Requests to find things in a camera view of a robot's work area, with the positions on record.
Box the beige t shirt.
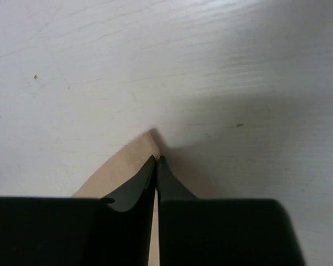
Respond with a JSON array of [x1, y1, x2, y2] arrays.
[[70, 129, 206, 266]]

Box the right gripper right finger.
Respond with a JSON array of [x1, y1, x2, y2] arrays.
[[157, 157, 305, 265]]

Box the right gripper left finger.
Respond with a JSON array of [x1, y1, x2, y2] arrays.
[[0, 157, 157, 265]]

